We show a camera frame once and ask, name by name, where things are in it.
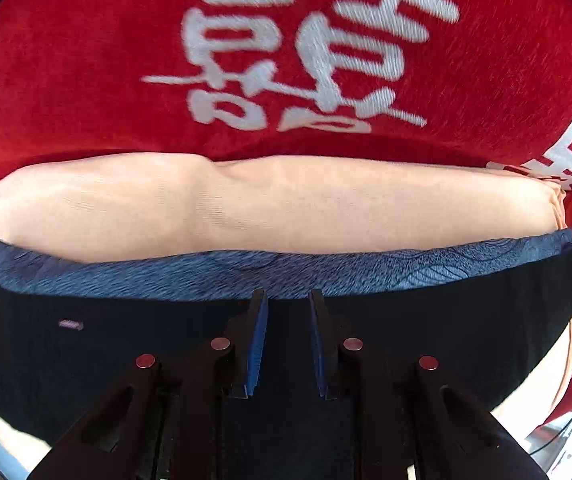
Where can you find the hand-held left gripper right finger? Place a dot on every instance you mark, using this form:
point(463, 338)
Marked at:
point(318, 345)

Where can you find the red printed blanket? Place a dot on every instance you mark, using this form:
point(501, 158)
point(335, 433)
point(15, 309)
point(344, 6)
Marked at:
point(90, 60)

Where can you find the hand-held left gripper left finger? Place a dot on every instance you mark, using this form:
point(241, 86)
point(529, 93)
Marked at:
point(258, 345)

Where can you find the cream bed sheet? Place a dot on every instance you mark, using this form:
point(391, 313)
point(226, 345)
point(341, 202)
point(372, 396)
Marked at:
point(266, 200)

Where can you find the black pants with blue cuffs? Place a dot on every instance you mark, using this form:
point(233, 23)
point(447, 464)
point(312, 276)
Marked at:
point(115, 320)

